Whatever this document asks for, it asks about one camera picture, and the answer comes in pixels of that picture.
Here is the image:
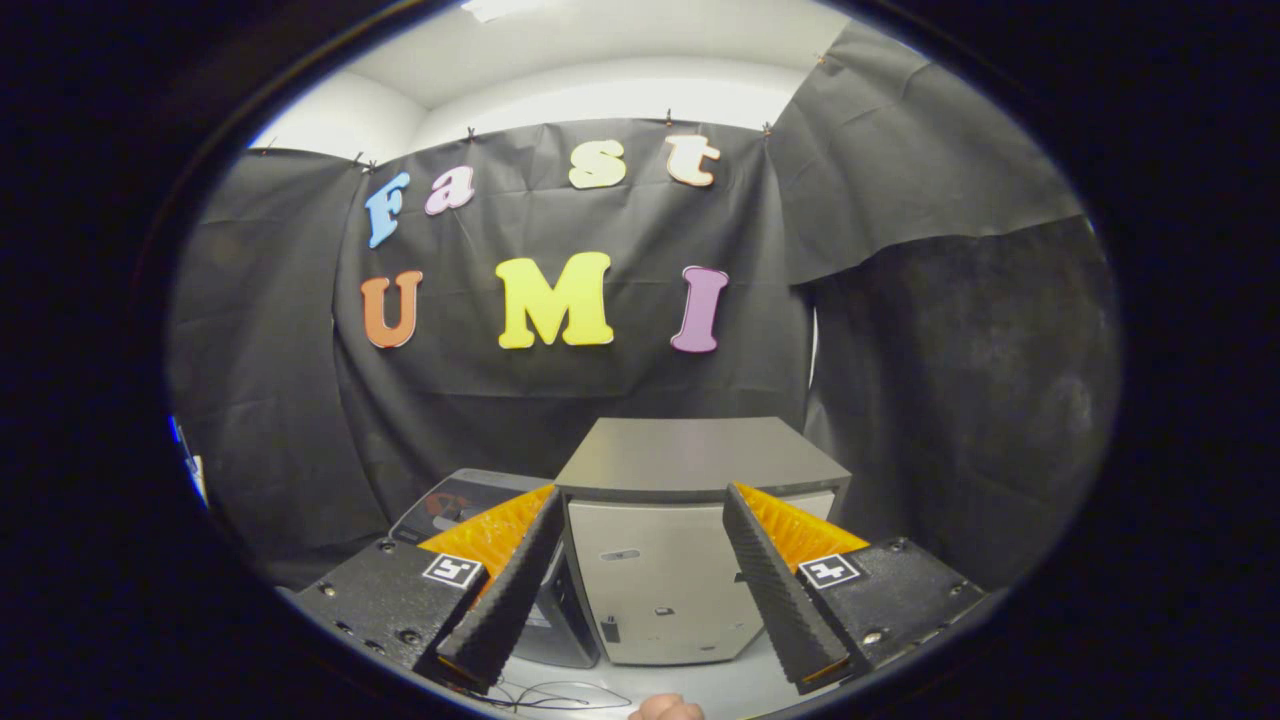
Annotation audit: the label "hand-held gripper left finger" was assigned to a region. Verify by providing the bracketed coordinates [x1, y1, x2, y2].
[290, 484, 567, 695]

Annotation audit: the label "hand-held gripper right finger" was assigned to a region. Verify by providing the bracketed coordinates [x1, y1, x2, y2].
[722, 481, 987, 697]

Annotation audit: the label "grey washing machine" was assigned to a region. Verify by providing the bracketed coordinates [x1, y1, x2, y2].
[388, 468, 601, 669]

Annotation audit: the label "small silver cabinet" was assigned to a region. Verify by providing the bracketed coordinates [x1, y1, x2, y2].
[555, 417, 853, 666]

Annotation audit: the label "white and blue object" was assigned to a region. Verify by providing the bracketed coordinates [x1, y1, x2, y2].
[168, 415, 211, 507]

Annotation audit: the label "thin black floor cables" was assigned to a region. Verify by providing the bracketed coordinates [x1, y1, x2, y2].
[480, 678, 637, 713]

